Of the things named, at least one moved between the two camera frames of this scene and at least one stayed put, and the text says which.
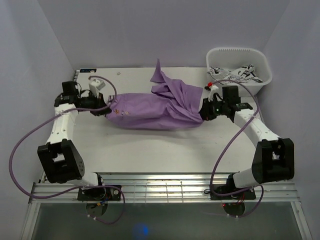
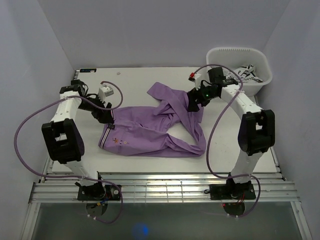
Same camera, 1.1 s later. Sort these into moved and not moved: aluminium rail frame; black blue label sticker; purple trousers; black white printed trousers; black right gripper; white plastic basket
Moved: black right gripper; purple trousers
Not moved: black blue label sticker; aluminium rail frame; white plastic basket; black white printed trousers
